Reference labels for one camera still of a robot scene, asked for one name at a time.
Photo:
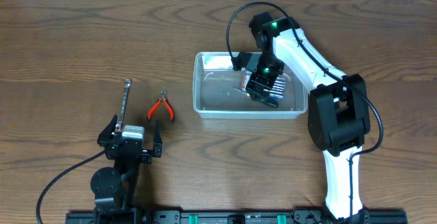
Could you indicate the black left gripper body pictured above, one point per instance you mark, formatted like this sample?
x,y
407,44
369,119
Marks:
x,y
129,149

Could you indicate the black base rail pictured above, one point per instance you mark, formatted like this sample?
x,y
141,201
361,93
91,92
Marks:
x,y
175,217

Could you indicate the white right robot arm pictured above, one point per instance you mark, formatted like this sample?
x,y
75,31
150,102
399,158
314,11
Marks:
x,y
338,105

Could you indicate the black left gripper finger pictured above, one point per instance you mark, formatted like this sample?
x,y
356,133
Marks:
x,y
105,138
157,142

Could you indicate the blue precision screwdriver set case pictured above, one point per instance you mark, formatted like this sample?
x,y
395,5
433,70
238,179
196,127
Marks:
x,y
277,91

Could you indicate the clear plastic storage container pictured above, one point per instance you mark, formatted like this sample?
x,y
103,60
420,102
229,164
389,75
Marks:
x,y
214,95

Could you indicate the black yellow screwdriver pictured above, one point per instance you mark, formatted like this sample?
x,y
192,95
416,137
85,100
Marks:
x,y
266,101

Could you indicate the silver combination wrench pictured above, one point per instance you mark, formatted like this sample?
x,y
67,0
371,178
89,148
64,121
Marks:
x,y
119,124

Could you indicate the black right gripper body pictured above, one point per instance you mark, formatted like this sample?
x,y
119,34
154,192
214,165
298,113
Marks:
x,y
268,70

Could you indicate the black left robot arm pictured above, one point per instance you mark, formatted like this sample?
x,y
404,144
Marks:
x,y
114,186

